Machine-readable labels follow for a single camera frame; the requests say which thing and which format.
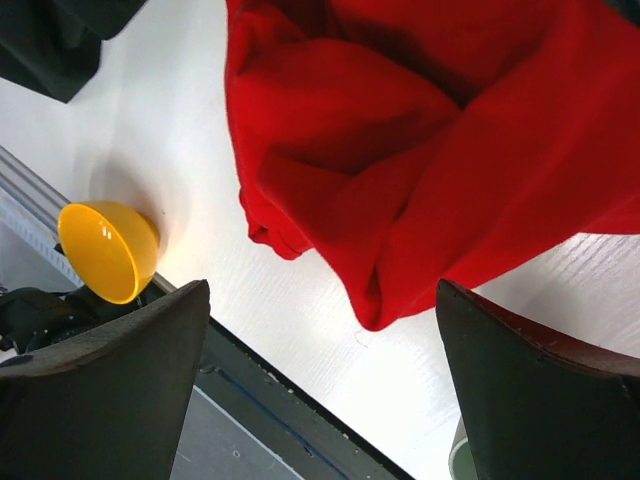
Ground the pale green cup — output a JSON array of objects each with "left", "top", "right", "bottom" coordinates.
[{"left": 448, "top": 418, "right": 478, "bottom": 480}]

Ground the yellow bowl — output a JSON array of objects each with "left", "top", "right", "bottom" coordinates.
[{"left": 57, "top": 200, "right": 160, "bottom": 305}]

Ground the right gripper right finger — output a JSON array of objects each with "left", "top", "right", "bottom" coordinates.
[{"left": 436, "top": 280, "right": 639, "bottom": 479}]

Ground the red cloth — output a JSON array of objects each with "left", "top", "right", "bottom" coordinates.
[{"left": 224, "top": 0, "right": 639, "bottom": 331}]

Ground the aluminium front rail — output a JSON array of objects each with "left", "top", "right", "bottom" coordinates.
[{"left": 1, "top": 147, "right": 82, "bottom": 289}]

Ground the black cloth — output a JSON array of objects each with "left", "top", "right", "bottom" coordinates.
[{"left": 1, "top": 0, "right": 145, "bottom": 103}]

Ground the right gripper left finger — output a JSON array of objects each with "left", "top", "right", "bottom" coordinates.
[{"left": 1, "top": 280, "right": 210, "bottom": 479}]

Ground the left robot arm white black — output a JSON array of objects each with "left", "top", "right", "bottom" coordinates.
[{"left": 1, "top": 286, "right": 148, "bottom": 362}]

